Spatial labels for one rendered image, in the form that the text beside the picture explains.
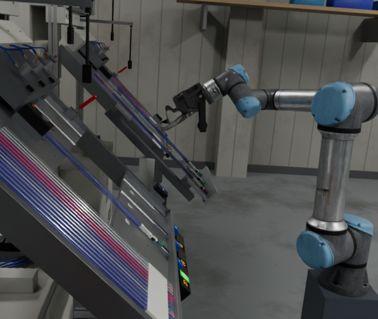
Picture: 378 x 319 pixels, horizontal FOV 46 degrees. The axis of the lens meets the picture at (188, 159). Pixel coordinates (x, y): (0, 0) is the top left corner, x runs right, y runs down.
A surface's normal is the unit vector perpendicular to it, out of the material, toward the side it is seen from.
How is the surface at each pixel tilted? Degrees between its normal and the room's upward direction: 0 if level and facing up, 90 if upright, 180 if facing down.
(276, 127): 90
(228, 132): 90
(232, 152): 90
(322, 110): 83
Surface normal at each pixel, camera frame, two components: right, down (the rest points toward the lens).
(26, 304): 0.07, -0.96
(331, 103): -0.79, -0.04
